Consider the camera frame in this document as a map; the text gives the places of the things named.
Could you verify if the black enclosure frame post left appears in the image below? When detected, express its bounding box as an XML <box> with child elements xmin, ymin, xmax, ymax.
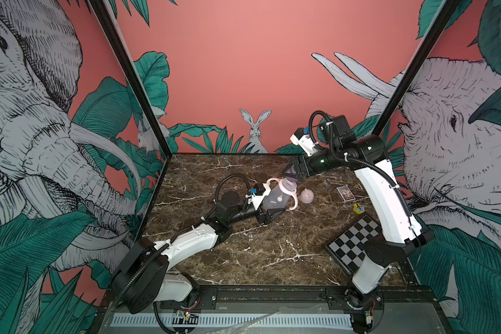
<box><xmin>89</xmin><ymin>0</ymin><xmax>172</xmax><ymax>159</ymax></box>

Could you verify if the folding chess board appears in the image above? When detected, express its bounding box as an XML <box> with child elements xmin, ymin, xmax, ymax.
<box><xmin>324</xmin><ymin>214</ymin><xmax>382</xmax><ymax>275</ymax></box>

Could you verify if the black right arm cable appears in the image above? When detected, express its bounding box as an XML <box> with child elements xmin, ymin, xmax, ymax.
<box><xmin>308</xmin><ymin>110</ymin><xmax>412</xmax><ymax>218</ymax></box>

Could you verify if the pink dome bottle cap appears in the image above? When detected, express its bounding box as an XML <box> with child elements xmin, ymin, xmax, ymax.
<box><xmin>299</xmin><ymin>189</ymin><xmax>315</xmax><ymax>204</ymax></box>

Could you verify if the purple playing card box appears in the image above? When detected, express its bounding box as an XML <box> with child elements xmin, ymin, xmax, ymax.
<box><xmin>336</xmin><ymin>185</ymin><xmax>356</xmax><ymax>202</ymax></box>

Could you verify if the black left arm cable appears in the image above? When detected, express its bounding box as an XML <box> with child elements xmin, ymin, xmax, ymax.
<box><xmin>214</xmin><ymin>173</ymin><xmax>251</xmax><ymax>205</ymax></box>

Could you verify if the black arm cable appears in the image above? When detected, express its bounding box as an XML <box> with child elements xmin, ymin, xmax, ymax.
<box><xmin>308</xmin><ymin>110</ymin><xmax>412</xmax><ymax>218</ymax></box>
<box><xmin>214</xmin><ymin>173</ymin><xmax>251</xmax><ymax>205</ymax></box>

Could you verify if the yellow blue toy piece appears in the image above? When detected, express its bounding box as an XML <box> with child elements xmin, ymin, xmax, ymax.
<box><xmin>353</xmin><ymin>203</ymin><xmax>365</xmax><ymax>214</ymax></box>

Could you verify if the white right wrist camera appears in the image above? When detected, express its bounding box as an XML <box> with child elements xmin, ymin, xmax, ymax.
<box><xmin>290</xmin><ymin>127</ymin><xmax>318</xmax><ymax>157</ymax></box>

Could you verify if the pink bottle handle ring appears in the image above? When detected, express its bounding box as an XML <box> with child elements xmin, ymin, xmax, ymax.
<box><xmin>266</xmin><ymin>177</ymin><xmax>299</xmax><ymax>211</ymax></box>

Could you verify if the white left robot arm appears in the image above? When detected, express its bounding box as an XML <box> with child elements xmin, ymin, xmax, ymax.
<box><xmin>110</xmin><ymin>191</ymin><xmax>287</xmax><ymax>314</ymax></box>

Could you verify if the black enclosure frame post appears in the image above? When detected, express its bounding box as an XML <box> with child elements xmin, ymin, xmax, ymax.
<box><xmin>371</xmin><ymin>1</ymin><xmax>461</xmax><ymax>136</ymax></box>
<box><xmin>89</xmin><ymin>0</ymin><xmax>172</xmax><ymax>159</ymax></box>

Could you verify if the clear baby bottle body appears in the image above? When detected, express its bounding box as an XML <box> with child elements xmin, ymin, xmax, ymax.
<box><xmin>262</xmin><ymin>178</ymin><xmax>298</xmax><ymax>210</ymax></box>

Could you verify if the purple collar with nipple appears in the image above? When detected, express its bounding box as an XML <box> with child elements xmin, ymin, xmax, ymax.
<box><xmin>282</xmin><ymin>164</ymin><xmax>299</xmax><ymax>183</ymax></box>

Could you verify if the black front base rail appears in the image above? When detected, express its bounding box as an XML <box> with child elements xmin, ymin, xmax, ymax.
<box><xmin>99</xmin><ymin>284</ymin><xmax>437</xmax><ymax>314</ymax></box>

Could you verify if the black enclosure frame post right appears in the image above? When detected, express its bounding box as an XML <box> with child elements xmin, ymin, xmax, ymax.
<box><xmin>371</xmin><ymin>1</ymin><xmax>461</xmax><ymax>136</ymax></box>

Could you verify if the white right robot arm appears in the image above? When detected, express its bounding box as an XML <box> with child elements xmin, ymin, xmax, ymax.
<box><xmin>290</xmin><ymin>129</ymin><xmax>434</xmax><ymax>296</ymax></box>

